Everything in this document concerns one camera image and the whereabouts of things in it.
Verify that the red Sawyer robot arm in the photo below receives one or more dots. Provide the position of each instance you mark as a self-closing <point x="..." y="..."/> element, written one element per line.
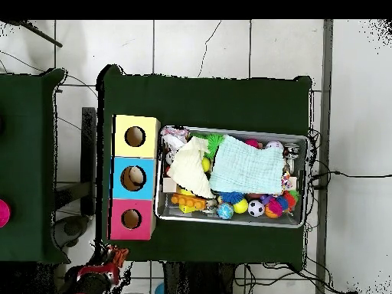
<point x="92" y="288"/>

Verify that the wooden box with three holes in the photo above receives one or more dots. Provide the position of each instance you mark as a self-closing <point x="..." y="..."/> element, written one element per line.
<point x="146" y="184"/>

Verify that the shallow clear mesh bin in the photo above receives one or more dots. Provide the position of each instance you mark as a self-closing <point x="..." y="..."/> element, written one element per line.
<point x="297" y="217"/>

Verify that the grey stand base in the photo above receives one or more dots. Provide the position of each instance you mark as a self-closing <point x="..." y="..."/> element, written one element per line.
<point x="70" y="229"/>

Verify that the blue ball on floor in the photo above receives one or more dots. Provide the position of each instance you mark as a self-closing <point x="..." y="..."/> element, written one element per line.
<point x="160" y="290"/>

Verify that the pink round object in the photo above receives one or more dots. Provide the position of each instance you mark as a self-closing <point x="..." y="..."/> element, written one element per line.
<point x="3" y="213"/>

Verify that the orange toy building blocks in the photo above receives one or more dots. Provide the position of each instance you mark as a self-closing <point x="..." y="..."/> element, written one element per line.
<point x="187" y="201"/>

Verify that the black upright panel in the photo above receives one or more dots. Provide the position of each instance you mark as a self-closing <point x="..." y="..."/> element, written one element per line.
<point x="89" y="153"/>

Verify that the green covered side table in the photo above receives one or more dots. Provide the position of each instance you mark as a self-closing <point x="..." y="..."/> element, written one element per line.
<point x="27" y="165"/>

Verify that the cream yellow muslin cloth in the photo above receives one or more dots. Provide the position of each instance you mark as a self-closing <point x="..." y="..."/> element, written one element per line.
<point x="190" y="168"/>

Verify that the blue globe ball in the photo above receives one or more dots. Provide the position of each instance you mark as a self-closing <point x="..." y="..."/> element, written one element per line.
<point x="225" y="211"/>

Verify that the small yellow ball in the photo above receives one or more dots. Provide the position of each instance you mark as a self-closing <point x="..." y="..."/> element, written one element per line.
<point x="206" y="164"/>

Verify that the colourful printed packet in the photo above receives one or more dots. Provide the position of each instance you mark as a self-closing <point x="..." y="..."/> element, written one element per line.
<point x="174" y="138"/>

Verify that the black and white soccer ball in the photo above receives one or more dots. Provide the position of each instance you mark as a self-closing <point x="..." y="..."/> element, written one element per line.
<point x="256" y="208"/>

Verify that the green spiky ball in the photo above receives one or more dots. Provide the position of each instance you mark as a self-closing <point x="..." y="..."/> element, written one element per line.
<point x="215" y="144"/>

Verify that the mint green muslin cloth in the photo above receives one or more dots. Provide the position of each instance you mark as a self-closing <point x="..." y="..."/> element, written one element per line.
<point x="248" y="165"/>

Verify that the pink spiky ball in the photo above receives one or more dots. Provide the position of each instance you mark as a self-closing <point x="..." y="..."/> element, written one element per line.
<point x="275" y="206"/>

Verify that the dark green table cloth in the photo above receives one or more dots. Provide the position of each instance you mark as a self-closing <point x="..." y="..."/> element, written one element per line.
<point x="202" y="101"/>

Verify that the white baseball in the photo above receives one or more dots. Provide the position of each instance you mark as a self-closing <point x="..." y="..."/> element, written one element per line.
<point x="274" y="146"/>

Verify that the black rod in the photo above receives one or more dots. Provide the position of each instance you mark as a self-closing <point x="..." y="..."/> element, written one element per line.
<point x="37" y="33"/>

